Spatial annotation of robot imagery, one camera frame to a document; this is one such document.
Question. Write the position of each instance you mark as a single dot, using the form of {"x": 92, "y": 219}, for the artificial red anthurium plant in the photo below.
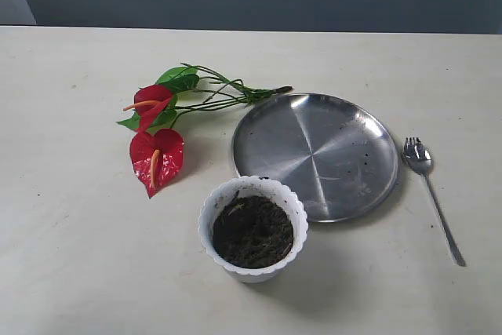
{"x": 156, "y": 150}

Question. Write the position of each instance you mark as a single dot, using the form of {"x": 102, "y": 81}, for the white scalloped flower pot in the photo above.
{"x": 245, "y": 186}

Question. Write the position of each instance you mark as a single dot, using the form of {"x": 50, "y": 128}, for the stainless steel spork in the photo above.
{"x": 419, "y": 160}

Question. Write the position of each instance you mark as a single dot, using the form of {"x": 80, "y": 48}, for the dark potting soil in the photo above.
{"x": 252, "y": 232}

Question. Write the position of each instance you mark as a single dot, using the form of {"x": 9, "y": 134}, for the round stainless steel plate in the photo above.
{"x": 340, "y": 160}

